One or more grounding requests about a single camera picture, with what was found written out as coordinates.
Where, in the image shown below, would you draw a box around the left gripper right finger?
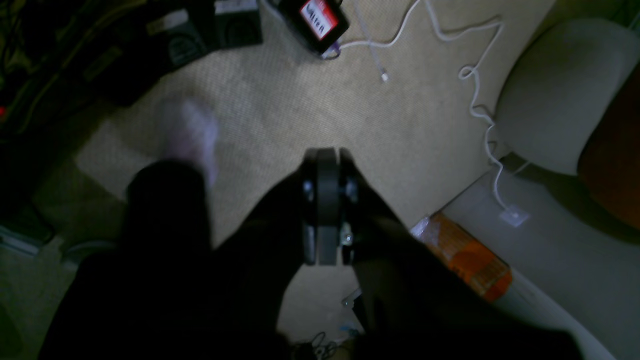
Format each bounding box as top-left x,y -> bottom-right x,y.
317,148 -> 583,360

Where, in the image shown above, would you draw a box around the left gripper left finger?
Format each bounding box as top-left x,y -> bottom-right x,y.
39,172 -> 304,360

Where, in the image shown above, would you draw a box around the orange plastic package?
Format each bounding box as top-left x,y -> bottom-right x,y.
410,212 -> 514,303

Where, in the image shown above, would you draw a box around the person leg white sock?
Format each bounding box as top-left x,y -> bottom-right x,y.
118,97 -> 218,280

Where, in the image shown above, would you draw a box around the grey chair seat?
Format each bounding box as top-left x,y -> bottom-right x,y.
494,18 -> 640,176

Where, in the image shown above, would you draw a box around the black equipment boxes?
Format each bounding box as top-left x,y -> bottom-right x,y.
1,0 -> 263,142

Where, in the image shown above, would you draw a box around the black red power adapter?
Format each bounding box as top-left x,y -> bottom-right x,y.
272,0 -> 350,59

